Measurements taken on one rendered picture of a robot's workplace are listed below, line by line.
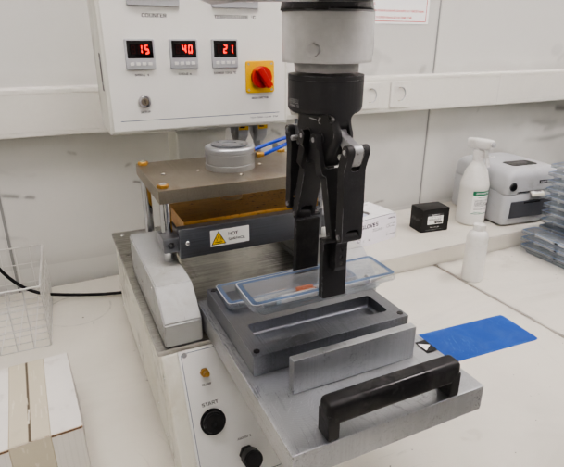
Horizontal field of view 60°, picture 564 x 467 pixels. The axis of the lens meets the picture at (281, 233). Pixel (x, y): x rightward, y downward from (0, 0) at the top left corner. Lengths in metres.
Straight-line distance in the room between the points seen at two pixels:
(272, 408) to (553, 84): 1.63
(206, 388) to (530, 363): 0.61
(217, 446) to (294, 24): 0.52
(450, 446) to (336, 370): 0.33
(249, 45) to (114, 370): 0.63
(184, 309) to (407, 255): 0.75
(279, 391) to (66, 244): 0.87
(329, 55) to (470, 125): 1.32
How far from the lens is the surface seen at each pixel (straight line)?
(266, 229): 0.74
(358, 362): 0.54
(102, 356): 1.00
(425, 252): 1.31
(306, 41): 0.47
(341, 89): 0.47
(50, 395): 0.79
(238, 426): 0.70
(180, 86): 0.89
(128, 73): 0.88
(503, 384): 0.96
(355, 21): 0.47
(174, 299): 0.66
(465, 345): 1.04
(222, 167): 0.76
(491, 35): 1.77
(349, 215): 0.48
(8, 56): 1.21
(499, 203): 1.55
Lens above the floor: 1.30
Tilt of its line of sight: 21 degrees down
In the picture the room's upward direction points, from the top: straight up
